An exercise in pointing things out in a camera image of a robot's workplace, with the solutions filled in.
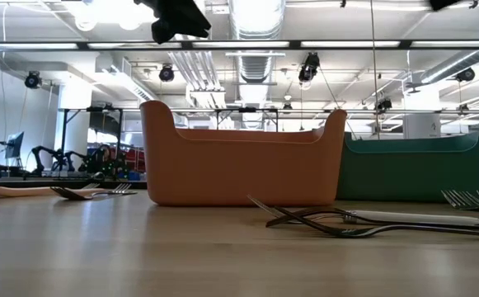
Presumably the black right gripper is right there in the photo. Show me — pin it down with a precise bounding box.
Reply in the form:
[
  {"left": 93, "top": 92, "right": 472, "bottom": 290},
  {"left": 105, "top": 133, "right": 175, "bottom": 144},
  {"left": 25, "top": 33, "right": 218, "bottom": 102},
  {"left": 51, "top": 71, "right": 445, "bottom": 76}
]
[{"left": 428, "top": 0, "right": 465, "bottom": 12}]

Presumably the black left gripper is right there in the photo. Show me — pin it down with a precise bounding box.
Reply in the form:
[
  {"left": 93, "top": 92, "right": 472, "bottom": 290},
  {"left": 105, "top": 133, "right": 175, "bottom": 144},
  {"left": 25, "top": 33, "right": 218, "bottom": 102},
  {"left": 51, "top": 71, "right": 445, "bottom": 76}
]
[{"left": 134, "top": 0, "right": 213, "bottom": 45}]

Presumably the white-handled fork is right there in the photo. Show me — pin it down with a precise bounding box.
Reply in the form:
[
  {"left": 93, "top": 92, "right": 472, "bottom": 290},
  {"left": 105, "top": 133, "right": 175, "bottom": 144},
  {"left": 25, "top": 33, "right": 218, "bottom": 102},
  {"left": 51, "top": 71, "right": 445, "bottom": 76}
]
[
  {"left": 246, "top": 195, "right": 479, "bottom": 227},
  {"left": 440, "top": 189, "right": 479, "bottom": 215}
]

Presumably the overhead light bar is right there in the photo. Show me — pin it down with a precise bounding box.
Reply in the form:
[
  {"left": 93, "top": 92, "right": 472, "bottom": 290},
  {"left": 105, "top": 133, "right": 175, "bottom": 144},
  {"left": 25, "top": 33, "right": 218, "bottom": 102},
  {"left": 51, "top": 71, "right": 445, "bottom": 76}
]
[{"left": 0, "top": 39, "right": 479, "bottom": 52}]

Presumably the red storage cart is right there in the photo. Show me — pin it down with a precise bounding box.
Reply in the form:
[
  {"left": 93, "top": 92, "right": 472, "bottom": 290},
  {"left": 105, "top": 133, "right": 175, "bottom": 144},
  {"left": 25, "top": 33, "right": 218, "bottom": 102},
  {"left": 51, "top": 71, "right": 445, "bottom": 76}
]
[{"left": 121, "top": 147, "right": 147, "bottom": 172}]

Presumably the person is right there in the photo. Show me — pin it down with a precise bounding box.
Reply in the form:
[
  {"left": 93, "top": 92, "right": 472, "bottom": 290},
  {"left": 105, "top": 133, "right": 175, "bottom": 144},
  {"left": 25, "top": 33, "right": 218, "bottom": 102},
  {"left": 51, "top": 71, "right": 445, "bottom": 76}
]
[{"left": 93, "top": 144, "right": 113, "bottom": 173}]

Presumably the orange plastic bin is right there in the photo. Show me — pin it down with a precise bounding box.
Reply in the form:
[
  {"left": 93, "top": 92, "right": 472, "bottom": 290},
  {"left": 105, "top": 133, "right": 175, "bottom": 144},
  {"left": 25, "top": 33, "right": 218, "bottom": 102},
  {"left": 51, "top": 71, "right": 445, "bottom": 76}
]
[{"left": 139, "top": 100, "right": 349, "bottom": 207}]

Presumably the green plastic bin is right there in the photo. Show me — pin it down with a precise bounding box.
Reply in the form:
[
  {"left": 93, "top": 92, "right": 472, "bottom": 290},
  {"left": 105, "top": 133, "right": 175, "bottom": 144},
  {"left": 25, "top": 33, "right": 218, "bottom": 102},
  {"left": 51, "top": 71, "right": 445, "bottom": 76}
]
[{"left": 336, "top": 119, "right": 479, "bottom": 203}]

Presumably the background monitor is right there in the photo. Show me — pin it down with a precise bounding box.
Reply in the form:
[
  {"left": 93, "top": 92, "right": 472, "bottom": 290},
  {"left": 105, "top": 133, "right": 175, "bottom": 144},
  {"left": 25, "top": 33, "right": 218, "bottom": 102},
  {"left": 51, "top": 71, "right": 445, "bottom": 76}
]
[{"left": 4, "top": 130, "right": 26, "bottom": 160}]

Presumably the black ceiling cable reel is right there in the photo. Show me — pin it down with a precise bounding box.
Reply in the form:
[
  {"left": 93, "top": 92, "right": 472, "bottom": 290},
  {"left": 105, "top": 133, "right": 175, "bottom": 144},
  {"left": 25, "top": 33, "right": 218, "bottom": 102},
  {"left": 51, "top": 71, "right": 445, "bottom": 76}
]
[
  {"left": 298, "top": 51, "right": 322, "bottom": 83},
  {"left": 157, "top": 64, "right": 176, "bottom": 83},
  {"left": 375, "top": 97, "right": 393, "bottom": 113},
  {"left": 454, "top": 66, "right": 477, "bottom": 83},
  {"left": 23, "top": 70, "right": 43, "bottom": 90}
]

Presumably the silver ceiling duct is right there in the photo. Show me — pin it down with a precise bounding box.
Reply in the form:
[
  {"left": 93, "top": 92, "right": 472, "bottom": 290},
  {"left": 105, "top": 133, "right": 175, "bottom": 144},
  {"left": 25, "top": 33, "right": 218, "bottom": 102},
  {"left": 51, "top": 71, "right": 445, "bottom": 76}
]
[{"left": 227, "top": 0, "right": 286, "bottom": 130}]

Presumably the thin hanging cable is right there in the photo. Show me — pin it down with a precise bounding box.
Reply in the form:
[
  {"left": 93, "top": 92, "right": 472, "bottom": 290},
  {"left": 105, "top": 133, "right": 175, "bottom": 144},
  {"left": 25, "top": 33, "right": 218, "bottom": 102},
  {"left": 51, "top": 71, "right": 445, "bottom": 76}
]
[{"left": 369, "top": 0, "right": 382, "bottom": 140}]

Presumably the black gantry frame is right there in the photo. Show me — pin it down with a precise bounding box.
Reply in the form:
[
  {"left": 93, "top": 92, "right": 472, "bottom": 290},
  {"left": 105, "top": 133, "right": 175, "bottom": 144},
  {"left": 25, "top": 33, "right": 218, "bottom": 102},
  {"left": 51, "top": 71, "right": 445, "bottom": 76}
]
[
  {"left": 59, "top": 106, "right": 124, "bottom": 166},
  {"left": 212, "top": 106, "right": 281, "bottom": 133}
]

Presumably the black aluminium table frame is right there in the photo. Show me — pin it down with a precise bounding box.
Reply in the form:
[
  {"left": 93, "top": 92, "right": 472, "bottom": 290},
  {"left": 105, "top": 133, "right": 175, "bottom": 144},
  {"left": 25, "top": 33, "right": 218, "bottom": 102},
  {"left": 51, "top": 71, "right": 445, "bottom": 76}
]
[{"left": 0, "top": 177, "right": 148, "bottom": 198}]

